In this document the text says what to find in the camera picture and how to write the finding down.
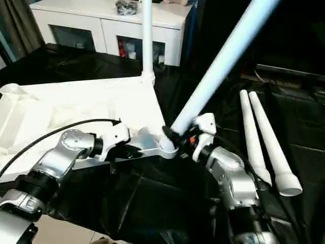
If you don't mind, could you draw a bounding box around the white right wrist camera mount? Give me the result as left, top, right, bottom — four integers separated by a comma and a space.
191, 113, 217, 163

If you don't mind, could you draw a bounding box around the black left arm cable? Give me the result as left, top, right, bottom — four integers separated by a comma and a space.
0, 118, 122, 178

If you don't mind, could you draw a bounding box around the black and white bundle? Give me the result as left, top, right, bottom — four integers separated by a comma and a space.
115, 0, 139, 15

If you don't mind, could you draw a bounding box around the black mat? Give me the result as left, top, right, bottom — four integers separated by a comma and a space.
0, 42, 325, 244

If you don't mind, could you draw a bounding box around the black flat screen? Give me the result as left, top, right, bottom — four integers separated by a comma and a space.
255, 63, 325, 80

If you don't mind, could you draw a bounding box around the white glass-door cabinet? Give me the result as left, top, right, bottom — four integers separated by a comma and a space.
29, 0, 193, 68

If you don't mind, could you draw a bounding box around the white plastic table top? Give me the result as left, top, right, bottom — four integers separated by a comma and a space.
0, 73, 181, 182

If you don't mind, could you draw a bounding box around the black panel with blue edge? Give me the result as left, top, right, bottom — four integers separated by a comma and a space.
181, 0, 204, 68

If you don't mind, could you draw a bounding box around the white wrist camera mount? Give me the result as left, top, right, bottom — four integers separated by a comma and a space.
100, 121, 131, 162
191, 113, 217, 163

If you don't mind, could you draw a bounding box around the grey curtain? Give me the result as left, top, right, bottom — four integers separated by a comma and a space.
0, 0, 45, 70

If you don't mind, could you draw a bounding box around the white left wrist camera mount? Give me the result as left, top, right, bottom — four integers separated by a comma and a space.
100, 121, 131, 162

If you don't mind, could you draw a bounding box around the white plastic table leg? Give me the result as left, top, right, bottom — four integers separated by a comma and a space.
140, 0, 156, 86
248, 91, 304, 197
169, 0, 282, 137
239, 89, 273, 185

